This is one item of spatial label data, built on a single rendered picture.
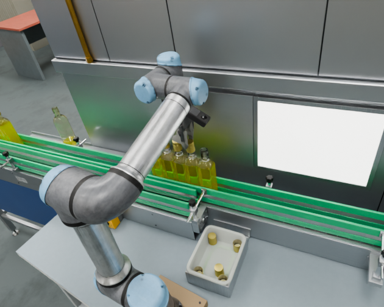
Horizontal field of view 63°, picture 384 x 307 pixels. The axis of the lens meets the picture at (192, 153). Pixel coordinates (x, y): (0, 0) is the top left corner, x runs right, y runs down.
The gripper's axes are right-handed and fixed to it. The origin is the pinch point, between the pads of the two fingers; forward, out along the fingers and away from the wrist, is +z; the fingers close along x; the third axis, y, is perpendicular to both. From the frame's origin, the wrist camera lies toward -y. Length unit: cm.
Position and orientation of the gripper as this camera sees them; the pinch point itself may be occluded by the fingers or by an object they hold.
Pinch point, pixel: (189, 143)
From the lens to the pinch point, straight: 120.8
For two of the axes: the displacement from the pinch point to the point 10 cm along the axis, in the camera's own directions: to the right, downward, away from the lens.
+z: 1.4, 7.7, 6.3
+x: -4.1, 6.2, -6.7
